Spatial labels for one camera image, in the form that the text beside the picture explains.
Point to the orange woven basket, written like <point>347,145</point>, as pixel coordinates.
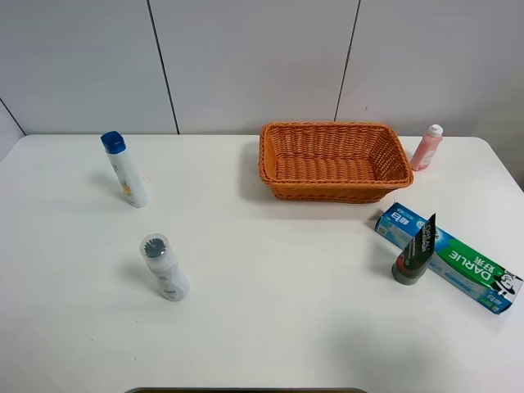
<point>354,162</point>

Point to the pink bottle white cap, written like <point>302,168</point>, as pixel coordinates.
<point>427,148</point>

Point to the black red cosmetic tube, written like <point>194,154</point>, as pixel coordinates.
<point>414,259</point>

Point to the Darlie toothpaste box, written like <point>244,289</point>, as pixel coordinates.
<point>486,282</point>

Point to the white bottle clear brush cap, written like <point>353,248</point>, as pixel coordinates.
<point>163,264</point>

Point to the white bottle blue cap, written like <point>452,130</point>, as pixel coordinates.
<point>119,157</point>

